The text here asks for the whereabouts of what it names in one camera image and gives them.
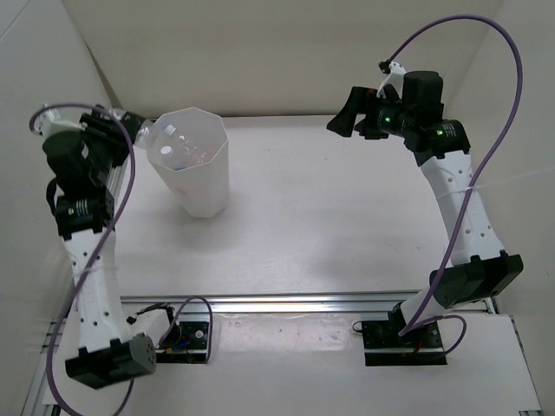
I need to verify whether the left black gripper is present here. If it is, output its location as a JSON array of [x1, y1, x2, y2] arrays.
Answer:
[[78, 112, 139, 185]]

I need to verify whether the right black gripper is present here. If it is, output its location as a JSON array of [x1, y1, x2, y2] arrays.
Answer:
[[327, 87, 415, 140]]

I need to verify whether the black label small bottle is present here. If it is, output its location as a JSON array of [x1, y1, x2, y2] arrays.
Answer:
[[109, 108, 153, 150]]

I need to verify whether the blue label plastic bottle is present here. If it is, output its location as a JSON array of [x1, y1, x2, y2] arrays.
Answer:
[[160, 146, 191, 171]]

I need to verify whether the clear unlabelled plastic bottle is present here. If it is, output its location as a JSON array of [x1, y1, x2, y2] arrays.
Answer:
[[164, 125, 208, 168]]

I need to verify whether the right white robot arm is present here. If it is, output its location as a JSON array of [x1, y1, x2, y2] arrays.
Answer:
[[327, 71, 524, 347]]

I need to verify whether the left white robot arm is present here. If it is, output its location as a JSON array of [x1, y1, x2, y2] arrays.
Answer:
[[30, 106, 182, 389]]

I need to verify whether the white octagonal plastic bin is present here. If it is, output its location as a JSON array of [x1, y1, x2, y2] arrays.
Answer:
[[146, 107, 229, 218]]

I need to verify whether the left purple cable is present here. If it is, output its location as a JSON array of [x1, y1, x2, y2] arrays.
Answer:
[[28, 102, 212, 413]]

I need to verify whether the left aluminium rail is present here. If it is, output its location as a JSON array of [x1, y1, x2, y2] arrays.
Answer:
[[103, 123, 135, 205]]

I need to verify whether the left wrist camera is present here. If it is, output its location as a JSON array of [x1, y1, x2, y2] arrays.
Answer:
[[29, 107, 82, 139]]

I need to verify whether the front aluminium rail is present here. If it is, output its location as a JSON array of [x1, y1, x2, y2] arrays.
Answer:
[[116, 288, 486, 313]]

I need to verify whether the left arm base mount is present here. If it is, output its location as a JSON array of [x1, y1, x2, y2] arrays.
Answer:
[[156, 316, 212, 364]]

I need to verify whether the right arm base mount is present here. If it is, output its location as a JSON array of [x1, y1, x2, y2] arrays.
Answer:
[[352, 321, 447, 367]]

